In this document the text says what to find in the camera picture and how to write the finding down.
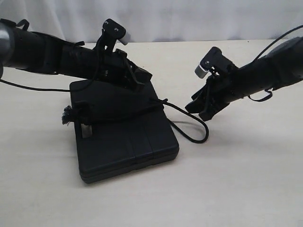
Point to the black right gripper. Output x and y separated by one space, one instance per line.
213 97

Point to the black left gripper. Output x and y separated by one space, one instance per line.
115 68

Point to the black plastic carry case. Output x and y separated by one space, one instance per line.
124 140

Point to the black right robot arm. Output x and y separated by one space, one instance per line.
281 67

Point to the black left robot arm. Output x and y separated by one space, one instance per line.
46 54

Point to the white backdrop curtain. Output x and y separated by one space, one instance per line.
159 20

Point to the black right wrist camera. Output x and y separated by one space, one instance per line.
214 61

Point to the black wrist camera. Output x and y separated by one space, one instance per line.
214 61
117 31

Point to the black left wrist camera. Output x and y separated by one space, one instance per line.
117 31

